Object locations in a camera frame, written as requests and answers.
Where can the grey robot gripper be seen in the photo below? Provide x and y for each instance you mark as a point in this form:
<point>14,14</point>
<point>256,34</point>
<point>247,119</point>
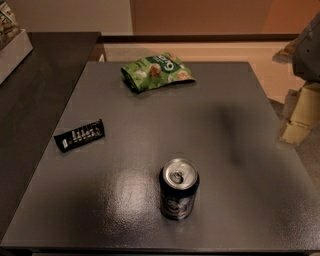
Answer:
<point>308,55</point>

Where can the dark blue pepsi can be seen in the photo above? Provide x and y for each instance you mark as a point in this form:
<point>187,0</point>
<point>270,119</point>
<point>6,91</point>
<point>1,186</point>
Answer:
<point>179,181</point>

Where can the green rice chip bag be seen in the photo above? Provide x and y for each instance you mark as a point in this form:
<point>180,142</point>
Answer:
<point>152,72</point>

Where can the dark side counter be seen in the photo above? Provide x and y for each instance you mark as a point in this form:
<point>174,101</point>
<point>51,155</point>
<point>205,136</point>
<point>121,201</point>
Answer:
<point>32,100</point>

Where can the white box with snacks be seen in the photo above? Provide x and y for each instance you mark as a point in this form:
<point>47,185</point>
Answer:
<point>15,44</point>

